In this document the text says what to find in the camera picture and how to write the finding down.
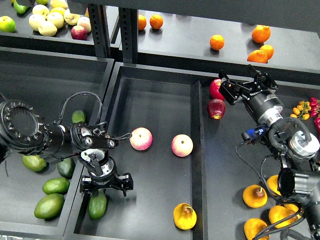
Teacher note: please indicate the black bin divider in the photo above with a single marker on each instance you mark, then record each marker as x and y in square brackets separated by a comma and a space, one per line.
[198, 177]

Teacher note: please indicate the orange half hidden by post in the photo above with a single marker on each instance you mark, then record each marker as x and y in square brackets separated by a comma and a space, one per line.
[142, 22]

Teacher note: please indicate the pale yellow pear right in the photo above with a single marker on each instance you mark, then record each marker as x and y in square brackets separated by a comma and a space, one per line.
[71, 18]

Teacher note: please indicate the orange behind front one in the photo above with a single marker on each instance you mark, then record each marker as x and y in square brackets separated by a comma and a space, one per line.
[268, 49]

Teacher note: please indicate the pink apple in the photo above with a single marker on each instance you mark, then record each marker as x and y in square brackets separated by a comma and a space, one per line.
[181, 145]
[141, 139]

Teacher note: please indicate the bright red apple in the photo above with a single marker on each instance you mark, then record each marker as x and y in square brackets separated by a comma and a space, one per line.
[214, 89]

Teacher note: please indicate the green avocado round left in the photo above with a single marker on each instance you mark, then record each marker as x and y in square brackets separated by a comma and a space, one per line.
[34, 162]

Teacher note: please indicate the orange front right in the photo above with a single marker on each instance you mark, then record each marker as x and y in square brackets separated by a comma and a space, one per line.
[258, 56]

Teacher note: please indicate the pale yellow pear centre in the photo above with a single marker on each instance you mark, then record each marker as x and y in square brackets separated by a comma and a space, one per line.
[56, 18]

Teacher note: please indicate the red chili pepper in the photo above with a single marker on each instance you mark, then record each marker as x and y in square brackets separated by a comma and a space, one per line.
[317, 126]

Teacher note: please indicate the black shelf post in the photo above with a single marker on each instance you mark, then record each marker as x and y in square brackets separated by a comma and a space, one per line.
[128, 20]
[99, 30]

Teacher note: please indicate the orange on shelf left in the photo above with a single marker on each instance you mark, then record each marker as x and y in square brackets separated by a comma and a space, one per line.
[156, 21]

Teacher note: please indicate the dark red apple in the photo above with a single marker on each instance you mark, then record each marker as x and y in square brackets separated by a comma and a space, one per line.
[216, 108]

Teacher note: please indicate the pink apple right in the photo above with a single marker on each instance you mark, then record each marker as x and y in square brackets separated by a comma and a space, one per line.
[181, 145]

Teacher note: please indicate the black shelf post left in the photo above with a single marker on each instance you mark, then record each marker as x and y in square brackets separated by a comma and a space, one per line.
[99, 30]

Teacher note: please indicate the pale yellow pear front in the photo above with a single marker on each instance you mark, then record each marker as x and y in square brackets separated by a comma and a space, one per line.
[47, 28]

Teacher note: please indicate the pink apple left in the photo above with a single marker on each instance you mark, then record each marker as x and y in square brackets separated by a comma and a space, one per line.
[141, 139]

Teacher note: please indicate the large orange top right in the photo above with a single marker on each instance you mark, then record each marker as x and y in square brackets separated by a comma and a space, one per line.
[261, 33]

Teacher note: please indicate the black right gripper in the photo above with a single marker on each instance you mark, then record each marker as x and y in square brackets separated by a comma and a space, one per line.
[259, 96]

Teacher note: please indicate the dark avocado by bin edge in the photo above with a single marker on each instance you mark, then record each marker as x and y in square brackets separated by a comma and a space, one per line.
[66, 168]

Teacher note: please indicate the black middle bin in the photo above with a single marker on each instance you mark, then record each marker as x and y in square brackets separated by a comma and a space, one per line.
[159, 99]

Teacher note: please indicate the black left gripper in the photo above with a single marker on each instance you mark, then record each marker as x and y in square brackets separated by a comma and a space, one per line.
[108, 179]

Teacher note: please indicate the black left bin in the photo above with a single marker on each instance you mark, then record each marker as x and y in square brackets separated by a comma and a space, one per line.
[44, 80]

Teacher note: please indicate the yellow pear with brown top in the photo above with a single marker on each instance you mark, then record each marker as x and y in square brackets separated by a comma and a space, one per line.
[254, 196]

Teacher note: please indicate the black shelf post right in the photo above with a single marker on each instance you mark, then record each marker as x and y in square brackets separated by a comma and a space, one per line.
[128, 20]

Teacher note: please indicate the dark avocado top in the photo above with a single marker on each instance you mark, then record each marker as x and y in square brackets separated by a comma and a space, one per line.
[78, 116]

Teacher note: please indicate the red cherry tomato bunch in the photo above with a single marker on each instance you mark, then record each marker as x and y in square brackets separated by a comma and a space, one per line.
[315, 107]

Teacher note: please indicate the pink peach on shelf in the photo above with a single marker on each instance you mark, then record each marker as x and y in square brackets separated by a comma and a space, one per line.
[85, 23]

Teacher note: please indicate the orange cherry tomato bunch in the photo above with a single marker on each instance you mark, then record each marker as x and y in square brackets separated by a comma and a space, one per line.
[301, 111]

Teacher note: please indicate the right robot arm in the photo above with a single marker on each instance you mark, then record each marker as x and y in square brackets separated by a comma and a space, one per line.
[290, 142]

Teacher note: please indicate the green avocado bottom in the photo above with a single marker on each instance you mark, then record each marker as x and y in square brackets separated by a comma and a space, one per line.
[49, 207]

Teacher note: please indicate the orange on shelf middle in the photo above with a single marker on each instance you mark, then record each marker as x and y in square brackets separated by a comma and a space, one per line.
[217, 42]

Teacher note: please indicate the black bin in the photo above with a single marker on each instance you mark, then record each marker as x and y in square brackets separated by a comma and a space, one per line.
[44, 80]
[159, 99]

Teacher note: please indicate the orange on shelf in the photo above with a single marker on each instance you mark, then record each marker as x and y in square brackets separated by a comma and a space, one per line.
[217, 42]
[156, 21]

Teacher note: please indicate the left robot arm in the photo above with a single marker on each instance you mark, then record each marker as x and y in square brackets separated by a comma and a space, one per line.
[23, 131]

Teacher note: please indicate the red apple on shelf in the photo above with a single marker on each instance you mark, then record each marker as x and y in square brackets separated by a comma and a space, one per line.
[78, 32]

